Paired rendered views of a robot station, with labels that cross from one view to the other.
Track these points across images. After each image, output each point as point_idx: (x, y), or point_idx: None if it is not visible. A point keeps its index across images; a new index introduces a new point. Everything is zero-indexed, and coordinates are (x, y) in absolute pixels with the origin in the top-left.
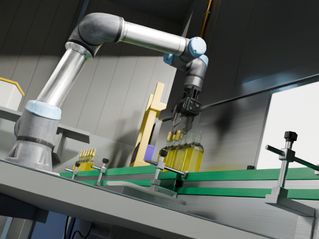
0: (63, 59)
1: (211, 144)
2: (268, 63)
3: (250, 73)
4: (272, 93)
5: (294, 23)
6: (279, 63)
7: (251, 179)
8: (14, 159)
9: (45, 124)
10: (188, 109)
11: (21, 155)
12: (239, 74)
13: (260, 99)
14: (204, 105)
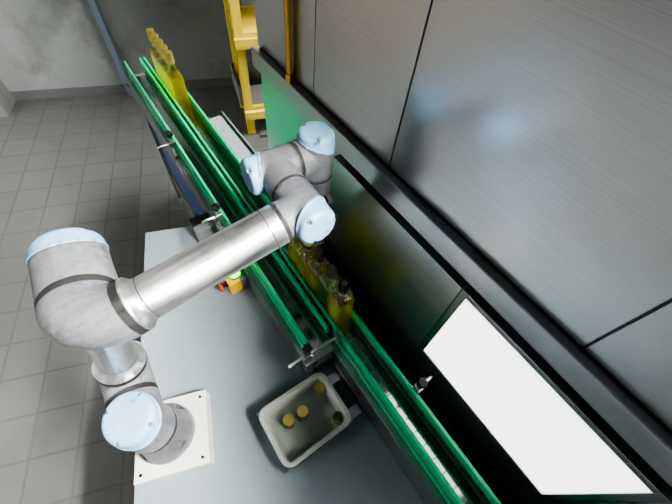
0: None
1: (360, 239)
2: (468, 207)
3: (426, 179)
4: (466, 298)
5: (564, 188)
6: (493, 239)
7: (425, 462)
8: (150, 463)
9: (153, 443)
10: None
11: (154, 461)
12: (403, 152)
13: (442, 278)
14: (336, 149)
